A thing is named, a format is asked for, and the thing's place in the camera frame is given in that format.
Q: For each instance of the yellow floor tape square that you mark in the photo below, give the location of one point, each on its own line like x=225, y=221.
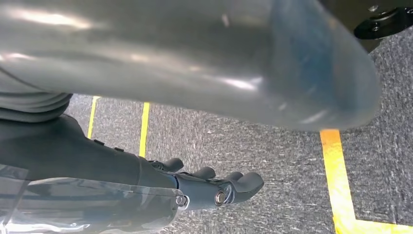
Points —
x=337, y=177

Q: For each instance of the dark robot leg part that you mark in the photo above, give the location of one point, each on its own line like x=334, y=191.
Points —
x=384, y=24

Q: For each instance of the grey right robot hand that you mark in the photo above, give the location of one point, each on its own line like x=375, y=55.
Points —
x=193, y=58

